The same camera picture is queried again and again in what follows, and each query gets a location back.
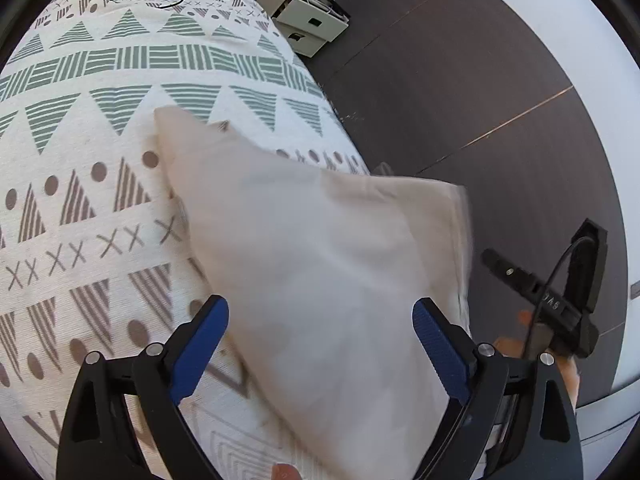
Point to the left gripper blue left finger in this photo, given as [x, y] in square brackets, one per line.
[98, 441]

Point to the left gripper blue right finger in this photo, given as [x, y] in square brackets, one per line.
[506, 418]

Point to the beige jacket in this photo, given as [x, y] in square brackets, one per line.
[321, 271]

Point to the person left hand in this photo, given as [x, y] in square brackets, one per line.
[285, 472]

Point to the patterned white bed blanket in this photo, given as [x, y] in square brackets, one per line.
[94, 252]

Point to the white bedside nightstand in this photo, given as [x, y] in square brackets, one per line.
[307, 25]

